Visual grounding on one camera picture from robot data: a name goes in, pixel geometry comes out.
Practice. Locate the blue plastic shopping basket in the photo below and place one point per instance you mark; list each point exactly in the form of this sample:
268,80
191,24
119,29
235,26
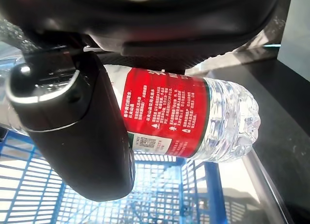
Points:
213,185

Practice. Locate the white shelf back panel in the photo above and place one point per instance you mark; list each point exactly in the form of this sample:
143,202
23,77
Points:
296,28

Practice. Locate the water bottle red label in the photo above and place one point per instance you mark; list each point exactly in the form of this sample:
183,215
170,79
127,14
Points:
169,108

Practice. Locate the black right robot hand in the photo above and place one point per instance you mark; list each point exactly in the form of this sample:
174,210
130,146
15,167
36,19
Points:
80,137

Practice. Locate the black drink shelf clear rail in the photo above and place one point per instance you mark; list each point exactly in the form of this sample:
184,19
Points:
285,117

